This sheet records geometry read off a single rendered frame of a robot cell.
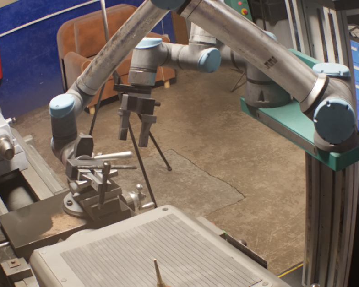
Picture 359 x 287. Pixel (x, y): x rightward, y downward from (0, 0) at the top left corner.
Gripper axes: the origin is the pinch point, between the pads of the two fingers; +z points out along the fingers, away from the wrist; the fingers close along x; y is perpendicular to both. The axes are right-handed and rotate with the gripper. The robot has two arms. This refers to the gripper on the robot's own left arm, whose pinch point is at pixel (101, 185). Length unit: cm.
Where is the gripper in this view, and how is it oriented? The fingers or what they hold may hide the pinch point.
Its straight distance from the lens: 190.3
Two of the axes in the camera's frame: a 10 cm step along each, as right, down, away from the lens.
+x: -8.3, -0.2, -5.5
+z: 5.1, 3.6, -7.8
